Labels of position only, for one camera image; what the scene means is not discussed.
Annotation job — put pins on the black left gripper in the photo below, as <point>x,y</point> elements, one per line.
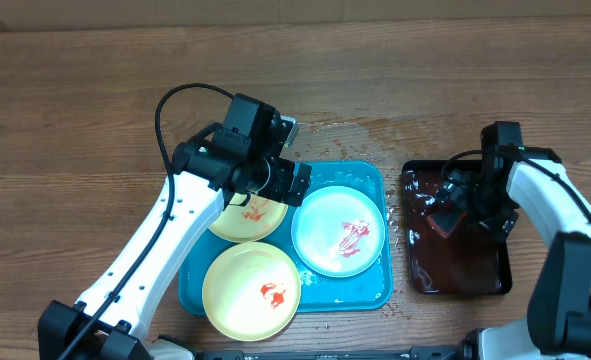
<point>279,189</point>

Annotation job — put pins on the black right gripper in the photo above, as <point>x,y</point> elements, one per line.
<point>458,191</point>

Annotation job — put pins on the red black sponge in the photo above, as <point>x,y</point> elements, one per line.
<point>446,221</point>

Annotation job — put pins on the light blue plate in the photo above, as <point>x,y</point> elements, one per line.
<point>338,231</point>

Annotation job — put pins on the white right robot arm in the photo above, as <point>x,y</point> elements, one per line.
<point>513,177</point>

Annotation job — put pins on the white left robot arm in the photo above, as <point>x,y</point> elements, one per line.
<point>111,319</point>

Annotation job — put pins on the black water tray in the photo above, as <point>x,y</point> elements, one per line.
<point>464,264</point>

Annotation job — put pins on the yellow plate far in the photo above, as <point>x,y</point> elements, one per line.
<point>252,222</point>

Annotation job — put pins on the yellow plate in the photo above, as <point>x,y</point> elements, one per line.
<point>251,291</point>
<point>252,222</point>

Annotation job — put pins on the yellow plate near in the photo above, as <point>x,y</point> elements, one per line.
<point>251,291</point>

